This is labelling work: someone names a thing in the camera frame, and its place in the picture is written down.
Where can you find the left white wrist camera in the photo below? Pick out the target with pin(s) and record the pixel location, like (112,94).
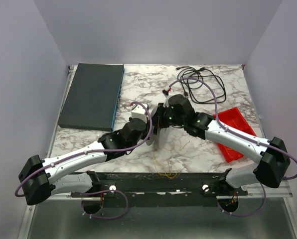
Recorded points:
(138,112)

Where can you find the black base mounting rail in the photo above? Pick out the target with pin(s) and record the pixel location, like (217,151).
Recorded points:
(155,190)

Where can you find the grey cable spool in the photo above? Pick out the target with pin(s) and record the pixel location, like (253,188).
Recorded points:
(158,136)

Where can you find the dark grey network switch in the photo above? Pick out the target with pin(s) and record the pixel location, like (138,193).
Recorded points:
(92,100)

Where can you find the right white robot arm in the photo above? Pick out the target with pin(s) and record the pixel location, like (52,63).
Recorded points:
(269,156)

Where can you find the aluminium frame rail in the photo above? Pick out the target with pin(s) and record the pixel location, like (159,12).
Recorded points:
(256,190)

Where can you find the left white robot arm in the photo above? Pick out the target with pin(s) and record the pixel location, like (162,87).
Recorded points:
(38,176)

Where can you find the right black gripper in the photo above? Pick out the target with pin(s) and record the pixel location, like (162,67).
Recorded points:
(157,118)

